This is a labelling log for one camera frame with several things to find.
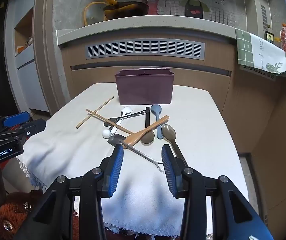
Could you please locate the maroon plastic utensil holder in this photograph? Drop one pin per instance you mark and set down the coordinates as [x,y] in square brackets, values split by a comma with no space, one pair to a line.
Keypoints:
[144,87]

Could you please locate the long grey vent grille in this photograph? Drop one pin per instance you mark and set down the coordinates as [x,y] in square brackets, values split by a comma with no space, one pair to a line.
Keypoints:
[143,44]

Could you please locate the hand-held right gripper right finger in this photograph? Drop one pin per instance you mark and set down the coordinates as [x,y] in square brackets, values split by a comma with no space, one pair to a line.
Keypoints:
[168,170]

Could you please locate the wooden chopstick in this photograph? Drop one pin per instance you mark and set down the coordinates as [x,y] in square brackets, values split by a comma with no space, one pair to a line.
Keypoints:
[100,116]
[95,112]

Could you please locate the white plastic spoon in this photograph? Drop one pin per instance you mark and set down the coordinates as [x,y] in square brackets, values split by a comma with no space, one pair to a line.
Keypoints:
[126,110]

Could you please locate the short grey vent grille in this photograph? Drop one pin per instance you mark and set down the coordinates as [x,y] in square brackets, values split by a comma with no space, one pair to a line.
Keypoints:
[258,72]

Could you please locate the green checked towel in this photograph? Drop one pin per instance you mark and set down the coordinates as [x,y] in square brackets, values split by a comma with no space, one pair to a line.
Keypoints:
[258,52]

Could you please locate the blue-grey plastic spoon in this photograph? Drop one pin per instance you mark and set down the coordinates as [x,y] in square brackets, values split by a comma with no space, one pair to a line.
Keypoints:
[156,109]

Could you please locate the glass lid with yellow rim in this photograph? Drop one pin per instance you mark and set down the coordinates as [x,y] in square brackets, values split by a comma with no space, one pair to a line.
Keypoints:
[94,12]

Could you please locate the cartoon wall poster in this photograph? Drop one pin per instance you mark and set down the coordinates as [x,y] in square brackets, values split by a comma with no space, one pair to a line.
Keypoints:
[195,2]

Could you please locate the translucent brown plastic spoon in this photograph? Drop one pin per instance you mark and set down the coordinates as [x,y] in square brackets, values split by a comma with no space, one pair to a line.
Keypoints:
[168,132]

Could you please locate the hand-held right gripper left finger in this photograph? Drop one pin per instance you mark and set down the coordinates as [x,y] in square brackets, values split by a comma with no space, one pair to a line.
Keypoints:
[115,170]

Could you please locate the white tablecloth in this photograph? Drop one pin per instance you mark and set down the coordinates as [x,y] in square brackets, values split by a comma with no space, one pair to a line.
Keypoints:
[195,120]

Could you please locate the wooden spoon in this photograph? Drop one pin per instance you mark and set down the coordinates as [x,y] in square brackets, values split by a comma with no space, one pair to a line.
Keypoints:
[133,138]

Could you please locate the white cabinet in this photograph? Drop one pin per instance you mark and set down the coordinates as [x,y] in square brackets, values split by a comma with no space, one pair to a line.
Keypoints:
[27,80]

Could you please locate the white ball-headed utensil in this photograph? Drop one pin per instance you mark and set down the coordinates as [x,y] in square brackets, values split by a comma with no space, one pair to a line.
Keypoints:
[106,133]

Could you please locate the wooden kitchen cabinet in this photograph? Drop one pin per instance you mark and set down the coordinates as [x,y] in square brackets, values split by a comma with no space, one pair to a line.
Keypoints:
[270,130]

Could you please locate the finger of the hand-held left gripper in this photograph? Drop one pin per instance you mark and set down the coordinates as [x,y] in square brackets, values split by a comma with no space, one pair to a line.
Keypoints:
[34,126]
[17,117]

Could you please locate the bottle with orange cap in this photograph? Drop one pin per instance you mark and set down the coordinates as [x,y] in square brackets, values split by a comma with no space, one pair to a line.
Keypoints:
[285,38]

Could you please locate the small black frame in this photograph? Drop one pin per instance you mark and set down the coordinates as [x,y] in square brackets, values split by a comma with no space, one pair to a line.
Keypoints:
[268,37]

